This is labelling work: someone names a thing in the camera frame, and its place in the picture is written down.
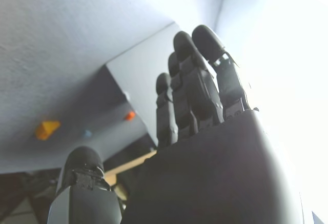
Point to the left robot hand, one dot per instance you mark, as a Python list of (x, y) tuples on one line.
[(205, 183)]

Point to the cardboard box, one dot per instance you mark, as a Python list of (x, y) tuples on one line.
[(143, 67)]

